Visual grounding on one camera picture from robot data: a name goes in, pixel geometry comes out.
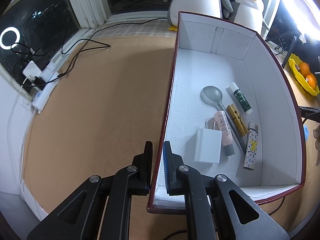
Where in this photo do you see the white power adapter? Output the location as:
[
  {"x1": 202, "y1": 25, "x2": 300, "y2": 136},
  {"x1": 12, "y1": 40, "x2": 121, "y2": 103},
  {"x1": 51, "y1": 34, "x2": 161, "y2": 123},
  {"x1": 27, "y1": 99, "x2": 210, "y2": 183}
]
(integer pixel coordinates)
[{"x1": 22, "y1": 60, "x2": 42, "y2": 79}]

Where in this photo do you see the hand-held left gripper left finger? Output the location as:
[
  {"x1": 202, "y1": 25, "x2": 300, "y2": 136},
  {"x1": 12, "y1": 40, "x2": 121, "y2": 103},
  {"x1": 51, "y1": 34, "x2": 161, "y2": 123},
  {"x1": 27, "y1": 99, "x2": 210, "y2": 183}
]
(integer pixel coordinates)
[{"x1": 26, "y1": 141, "x2": 153, "y2": 240}]

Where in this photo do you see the white power strip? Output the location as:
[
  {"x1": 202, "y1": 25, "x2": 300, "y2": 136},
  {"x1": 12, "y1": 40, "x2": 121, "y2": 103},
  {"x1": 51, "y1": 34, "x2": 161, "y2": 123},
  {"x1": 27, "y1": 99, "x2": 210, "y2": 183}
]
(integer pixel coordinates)
[{"x1": 32, "y1": 61, "x2": 59, "y2": 114}]

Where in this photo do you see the patterned white lighter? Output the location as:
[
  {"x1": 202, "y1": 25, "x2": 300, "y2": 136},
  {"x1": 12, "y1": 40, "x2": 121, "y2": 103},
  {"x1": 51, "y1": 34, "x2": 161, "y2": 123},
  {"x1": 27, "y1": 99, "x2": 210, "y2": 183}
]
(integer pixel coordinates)
[{"x1": 244, "y1": 122, "x2": 259, "y2": 170}]

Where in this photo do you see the checkered cloth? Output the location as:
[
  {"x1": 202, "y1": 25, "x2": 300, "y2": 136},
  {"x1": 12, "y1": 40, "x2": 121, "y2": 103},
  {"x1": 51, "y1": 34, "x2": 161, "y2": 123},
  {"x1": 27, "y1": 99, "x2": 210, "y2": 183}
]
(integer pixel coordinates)
[{"x1": 90, "y1": 20, "x2": 179, "y2": 40}]

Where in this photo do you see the pink cosmetic tube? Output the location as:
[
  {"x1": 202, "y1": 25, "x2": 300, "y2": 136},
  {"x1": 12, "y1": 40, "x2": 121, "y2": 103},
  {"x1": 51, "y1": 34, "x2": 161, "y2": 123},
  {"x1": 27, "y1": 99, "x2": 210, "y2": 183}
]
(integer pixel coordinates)
[{"x1": 213, "y1": 110, "x2": 235, "y2": 157}]

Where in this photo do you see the black cable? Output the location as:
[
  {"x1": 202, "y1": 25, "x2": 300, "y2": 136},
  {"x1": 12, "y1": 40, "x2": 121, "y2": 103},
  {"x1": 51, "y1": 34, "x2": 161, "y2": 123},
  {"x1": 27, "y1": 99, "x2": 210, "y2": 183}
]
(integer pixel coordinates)
[{"x1": 59, "y1": 17, "x2": 170, "y2": 79}]

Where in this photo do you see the wooden clothespin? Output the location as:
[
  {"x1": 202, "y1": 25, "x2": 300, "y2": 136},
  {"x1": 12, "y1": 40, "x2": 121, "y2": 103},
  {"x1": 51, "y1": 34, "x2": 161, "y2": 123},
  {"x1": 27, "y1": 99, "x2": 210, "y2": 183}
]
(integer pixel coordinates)
[{"x1": 226, "y1": 104, "x2": 248, "y2": 137}]

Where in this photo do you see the large bright ring light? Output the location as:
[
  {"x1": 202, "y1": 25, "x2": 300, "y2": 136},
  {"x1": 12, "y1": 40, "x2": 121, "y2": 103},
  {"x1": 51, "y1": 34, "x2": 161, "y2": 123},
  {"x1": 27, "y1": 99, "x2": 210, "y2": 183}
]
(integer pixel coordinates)
[{"x1": 277, "y1": 0, "x2": 320, "y2": 43}]

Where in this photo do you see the dark thin cable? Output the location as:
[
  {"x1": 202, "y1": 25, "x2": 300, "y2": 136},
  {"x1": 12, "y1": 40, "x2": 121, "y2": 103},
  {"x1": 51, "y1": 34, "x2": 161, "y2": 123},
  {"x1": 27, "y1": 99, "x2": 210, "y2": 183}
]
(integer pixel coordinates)
[{"x1": 269, "y1": 196, "x2": 285, "y2": 215}]

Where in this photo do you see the white box with maroon rim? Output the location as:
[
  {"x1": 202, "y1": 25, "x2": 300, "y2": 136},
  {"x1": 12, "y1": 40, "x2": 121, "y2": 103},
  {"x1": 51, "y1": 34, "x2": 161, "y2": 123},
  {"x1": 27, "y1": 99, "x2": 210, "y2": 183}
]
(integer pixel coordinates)
[{"x1": 146, "y1": 11, "x2": 307, "y2": 214}]

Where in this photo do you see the small ring light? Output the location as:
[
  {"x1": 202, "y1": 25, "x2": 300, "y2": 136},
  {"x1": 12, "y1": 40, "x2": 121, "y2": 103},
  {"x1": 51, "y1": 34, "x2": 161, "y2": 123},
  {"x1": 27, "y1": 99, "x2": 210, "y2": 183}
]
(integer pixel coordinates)
[{"x1": 0, "y1": 27, "x2": 20, "y2": 50}]

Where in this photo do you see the white window frame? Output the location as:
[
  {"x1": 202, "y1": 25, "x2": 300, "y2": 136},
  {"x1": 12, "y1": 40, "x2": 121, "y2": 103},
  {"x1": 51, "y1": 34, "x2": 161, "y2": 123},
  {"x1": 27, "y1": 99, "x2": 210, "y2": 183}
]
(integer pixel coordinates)
[{"x1": 64, "y1": 0, "x2": 112, "y2": 29}]

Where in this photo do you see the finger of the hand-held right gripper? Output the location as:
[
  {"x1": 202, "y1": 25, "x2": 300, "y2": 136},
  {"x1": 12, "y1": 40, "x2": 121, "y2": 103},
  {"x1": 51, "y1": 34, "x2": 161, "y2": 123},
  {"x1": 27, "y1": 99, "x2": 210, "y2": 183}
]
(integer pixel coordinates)
[{"x1": 299, "y1": 106, "x2": 320, "y2": 123}]

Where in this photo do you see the white charger plug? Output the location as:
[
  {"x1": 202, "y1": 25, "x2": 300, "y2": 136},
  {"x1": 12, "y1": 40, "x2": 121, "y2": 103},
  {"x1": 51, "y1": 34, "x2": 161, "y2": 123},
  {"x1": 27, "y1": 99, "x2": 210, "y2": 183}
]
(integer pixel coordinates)
[{"x1": 194, "y1": 120, "x2": 222, "y2": 164}]

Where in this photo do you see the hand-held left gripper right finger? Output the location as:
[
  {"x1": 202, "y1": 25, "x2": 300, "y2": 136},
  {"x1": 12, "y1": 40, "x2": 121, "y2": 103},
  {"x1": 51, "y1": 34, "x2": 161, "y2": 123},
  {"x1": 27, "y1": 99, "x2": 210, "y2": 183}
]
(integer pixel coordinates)
[{"x1": 162, "y1": 141, "x2": 290, "y2": 240}]

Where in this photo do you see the grey spoon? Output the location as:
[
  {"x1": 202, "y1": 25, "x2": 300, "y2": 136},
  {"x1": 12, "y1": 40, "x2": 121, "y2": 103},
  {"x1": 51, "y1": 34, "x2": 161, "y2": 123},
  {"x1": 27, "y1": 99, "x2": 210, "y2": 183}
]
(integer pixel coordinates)
[{"x1": 200, "y1": 85, "x2": 247, "y2": 155}]

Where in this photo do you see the yellow fruit bowl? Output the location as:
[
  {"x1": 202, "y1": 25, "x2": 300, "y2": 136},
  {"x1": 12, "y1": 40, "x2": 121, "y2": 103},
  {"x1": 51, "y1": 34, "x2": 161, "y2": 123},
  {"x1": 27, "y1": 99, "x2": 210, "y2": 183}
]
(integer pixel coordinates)
[{"x1": 288, "y1": 53, "x2": 320, "y2": 96}]

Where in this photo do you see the white cable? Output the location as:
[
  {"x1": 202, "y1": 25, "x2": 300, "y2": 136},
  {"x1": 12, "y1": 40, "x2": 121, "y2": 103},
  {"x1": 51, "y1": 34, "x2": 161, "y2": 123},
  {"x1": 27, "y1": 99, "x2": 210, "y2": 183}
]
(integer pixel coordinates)
[{"x1": 7, "y1": 80, "x2": 33, "y2": 200}]

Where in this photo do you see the black plug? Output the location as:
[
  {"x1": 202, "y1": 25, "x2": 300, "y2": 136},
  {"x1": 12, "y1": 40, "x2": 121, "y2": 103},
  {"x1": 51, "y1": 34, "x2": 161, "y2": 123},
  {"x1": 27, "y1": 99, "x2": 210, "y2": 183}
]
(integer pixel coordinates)
[{"x1": 31, "y1": 76, "x2": 47, "y2": 92}]

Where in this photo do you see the black light stand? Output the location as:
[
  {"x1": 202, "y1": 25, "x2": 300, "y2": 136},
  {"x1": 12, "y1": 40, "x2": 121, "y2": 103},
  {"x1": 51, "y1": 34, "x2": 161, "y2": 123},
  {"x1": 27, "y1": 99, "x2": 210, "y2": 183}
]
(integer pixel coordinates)
[{"x1": 282, "y1": 34, "x2": 300, "y2": 68}]

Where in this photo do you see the white and green balm stick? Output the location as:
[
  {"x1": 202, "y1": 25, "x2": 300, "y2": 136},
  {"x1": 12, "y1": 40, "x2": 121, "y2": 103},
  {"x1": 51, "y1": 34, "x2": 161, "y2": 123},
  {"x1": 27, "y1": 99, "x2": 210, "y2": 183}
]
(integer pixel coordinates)
[{"x1": 226, "y1": 82, "x2": 253, "y2": 115}]

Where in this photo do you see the small penguin plush toy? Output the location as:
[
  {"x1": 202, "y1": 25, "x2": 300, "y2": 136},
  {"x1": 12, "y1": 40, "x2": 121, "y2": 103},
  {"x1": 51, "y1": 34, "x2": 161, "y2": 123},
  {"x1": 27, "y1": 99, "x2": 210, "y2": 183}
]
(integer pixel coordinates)
[{"x1": 234, "y1": 0, "x2": 265, "y2": 37}]

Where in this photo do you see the person's right hand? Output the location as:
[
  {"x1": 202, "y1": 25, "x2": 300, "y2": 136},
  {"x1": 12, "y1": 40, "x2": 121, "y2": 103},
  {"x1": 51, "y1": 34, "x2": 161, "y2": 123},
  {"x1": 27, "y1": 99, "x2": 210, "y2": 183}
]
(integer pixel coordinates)
[{"x1": 312, "y1": 125, "x2": 320, "y2": 167}]

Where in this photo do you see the orange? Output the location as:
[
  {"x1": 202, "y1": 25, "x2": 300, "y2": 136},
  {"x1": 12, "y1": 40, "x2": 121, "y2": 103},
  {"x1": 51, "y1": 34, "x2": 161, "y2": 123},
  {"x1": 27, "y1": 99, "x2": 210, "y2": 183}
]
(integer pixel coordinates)
[
  {"x1": 305, "y1": 74, "x2": 317, "y2": 90},
  {"x1": 299, "y1": 62, "x2": 310, "y2": 76}
]

